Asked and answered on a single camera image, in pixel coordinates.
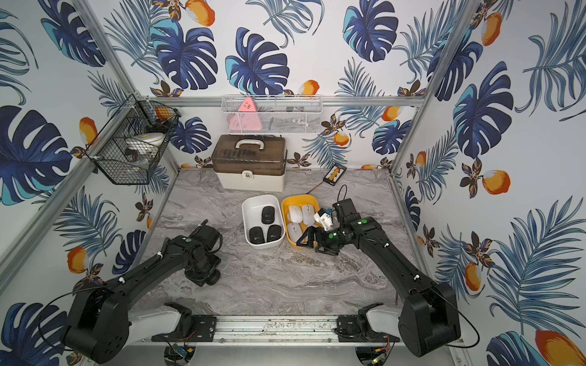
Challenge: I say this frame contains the white mouse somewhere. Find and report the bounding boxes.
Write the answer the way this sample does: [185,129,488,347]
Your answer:
[288,205,304,224]
[287,223,303,245]
[302,204,315,227]

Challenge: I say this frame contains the yellow storage tray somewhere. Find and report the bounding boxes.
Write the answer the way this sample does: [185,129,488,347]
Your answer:
[281,195,320,248]

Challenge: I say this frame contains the black mouse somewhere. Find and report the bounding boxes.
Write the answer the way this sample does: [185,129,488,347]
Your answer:
[205,270,221,286]
[249,227,266,245]
[261,205,276,225]
[266,224,282,242]

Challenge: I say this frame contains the white storage tray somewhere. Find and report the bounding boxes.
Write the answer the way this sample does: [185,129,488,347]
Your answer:
[242,195,285,249]

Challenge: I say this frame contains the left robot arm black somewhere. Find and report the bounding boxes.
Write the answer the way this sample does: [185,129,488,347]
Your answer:
[60,221,223,364]

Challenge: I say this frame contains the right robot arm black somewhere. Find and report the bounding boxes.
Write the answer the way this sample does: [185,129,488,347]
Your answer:
[297,198,461,357]

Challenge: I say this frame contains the brown lid storage case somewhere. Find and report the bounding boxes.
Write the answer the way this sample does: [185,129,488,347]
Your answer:
[212,135,288,192]

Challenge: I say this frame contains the small black phone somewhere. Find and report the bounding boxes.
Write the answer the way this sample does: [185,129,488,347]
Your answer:
[323,164,347,186]

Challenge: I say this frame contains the pink triangle card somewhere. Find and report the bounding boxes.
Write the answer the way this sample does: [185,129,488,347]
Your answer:
[227,97,262,134]

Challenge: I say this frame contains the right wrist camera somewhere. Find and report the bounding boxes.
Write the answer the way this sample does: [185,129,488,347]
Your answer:
[314,208,335,232]

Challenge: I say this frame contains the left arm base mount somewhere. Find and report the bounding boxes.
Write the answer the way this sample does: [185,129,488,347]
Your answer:
[151,302,218,343]

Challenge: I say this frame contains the aluminium front rail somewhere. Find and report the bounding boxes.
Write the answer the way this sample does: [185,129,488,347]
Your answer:
[126,310,417,347]

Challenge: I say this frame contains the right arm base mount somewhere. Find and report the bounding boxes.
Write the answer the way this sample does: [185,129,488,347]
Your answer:
[333,303,401,343]

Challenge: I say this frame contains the black wire basket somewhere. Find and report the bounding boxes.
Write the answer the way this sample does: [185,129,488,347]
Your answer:
[85,95,181,185]

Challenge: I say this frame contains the clear wall shelf basket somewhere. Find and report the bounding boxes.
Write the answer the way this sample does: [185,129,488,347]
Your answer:
[221,95,323,135]

